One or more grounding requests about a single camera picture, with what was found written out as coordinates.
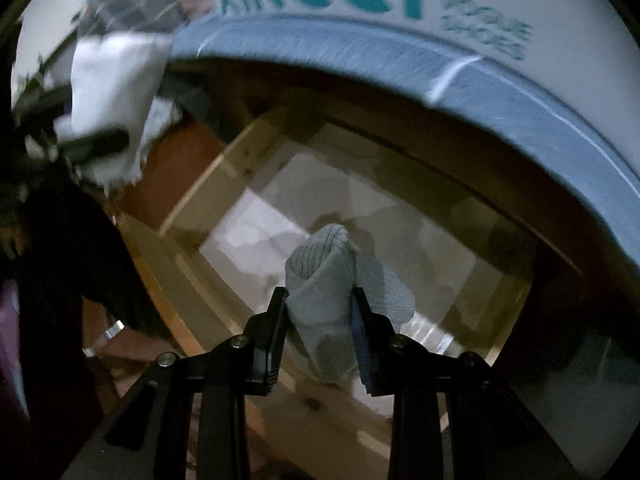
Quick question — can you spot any blue checked table cloth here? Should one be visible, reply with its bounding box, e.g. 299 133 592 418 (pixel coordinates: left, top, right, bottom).
170 14 639 262

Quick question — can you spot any white cloth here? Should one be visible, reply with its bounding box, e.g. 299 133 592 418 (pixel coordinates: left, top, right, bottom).
53 32 176 192

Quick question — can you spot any wooden open drawer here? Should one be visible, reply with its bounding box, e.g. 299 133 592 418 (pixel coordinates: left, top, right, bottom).
117 104 534 480

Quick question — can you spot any white XINCCI shoe box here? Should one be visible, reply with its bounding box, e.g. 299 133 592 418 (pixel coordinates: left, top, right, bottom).
205 0 639 166

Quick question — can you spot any grey ribbed sock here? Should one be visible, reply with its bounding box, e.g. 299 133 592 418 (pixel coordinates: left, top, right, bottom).
285 223 416 385

